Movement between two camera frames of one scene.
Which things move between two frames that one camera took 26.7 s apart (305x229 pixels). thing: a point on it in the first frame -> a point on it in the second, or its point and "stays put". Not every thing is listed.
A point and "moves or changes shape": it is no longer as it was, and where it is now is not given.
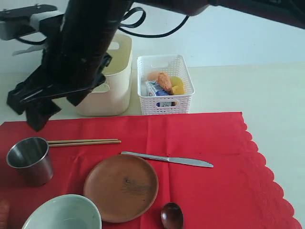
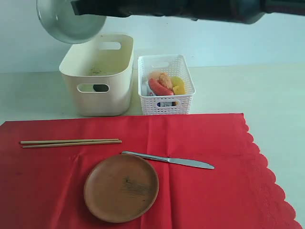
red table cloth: x=238 y=192 stays put
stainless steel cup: x=31 y=157 -> x=100 y=88
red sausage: x=4 y=214 -> x=158 y=89
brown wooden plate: x=124 y=187 stays put
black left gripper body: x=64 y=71 -> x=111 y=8
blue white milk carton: x=153 y=88 -> x=146 y=90
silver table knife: x=180 y=161 stays put
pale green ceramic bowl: x=72 y=211 moves or changes shape
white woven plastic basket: x=171 y=65 stays put
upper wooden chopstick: x=75 y=140 stays put
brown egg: x=153 y=76 stays put
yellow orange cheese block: x=177 y=85 stays put
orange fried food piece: x=164 y=81 stays put
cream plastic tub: x=113 y=97 stays put
